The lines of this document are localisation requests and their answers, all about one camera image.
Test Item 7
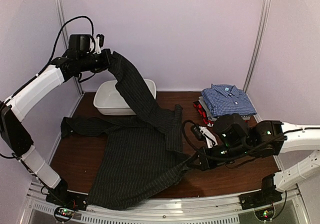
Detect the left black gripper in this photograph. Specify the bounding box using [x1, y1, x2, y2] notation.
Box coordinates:
[79, 49, 119, 74]

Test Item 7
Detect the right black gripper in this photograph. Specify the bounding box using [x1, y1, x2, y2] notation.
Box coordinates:
[186, 143, 251, 174]

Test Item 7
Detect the black pinstriped long sleeve shirt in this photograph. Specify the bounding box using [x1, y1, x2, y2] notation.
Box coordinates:
[60, 52, 190, 211]

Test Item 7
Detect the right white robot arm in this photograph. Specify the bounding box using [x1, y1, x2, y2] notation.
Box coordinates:
[182, 113, 320, 205]

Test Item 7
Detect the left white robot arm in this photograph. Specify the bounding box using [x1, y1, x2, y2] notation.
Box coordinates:
[0, 34, 111, 206]

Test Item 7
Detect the white plastic tub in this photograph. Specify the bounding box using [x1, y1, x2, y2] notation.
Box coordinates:
[93, 78, 158, 116]

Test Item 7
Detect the red black folded shirt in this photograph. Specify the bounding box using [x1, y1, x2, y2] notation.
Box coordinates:
[193, 100, 215, 128]

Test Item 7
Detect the grey folded shirt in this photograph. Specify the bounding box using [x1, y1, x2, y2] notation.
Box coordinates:
[198, 96, 251, 122]

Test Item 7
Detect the blue checked folded shirt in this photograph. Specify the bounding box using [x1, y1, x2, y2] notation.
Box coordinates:
[201, 84, 257, 118]

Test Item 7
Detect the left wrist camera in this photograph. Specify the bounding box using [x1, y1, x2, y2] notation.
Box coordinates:
[89, 34, 105, 54]

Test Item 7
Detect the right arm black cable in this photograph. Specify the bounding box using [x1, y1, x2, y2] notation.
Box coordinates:
[181, 120, 320, 164]

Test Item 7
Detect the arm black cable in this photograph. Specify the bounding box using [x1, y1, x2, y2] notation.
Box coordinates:
[0, 15, 97, 160]
[181, 120, 320, 164]

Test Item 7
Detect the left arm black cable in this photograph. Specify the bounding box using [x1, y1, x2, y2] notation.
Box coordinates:
[0, 15, 97, 160]

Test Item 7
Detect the front aluminium rail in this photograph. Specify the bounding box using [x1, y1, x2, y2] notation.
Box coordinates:
[24, 180, 311, 224]

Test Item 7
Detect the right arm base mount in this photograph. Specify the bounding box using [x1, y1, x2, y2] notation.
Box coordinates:
[238, 173, 288, 223]

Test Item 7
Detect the left aluminium frame post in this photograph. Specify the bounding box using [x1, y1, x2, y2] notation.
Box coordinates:
[54, 0, 84, 96]

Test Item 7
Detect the aluminium frame post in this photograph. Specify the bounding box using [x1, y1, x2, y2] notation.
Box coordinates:
[243, 0, 272, 93]
[54, 0, 84, 96]

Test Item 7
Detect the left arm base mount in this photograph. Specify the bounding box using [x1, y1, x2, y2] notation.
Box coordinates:
[40, 180, 88, 224]

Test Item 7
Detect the right aluminium frame post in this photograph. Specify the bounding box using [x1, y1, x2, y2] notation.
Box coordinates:
[243, 0, 272, 93]

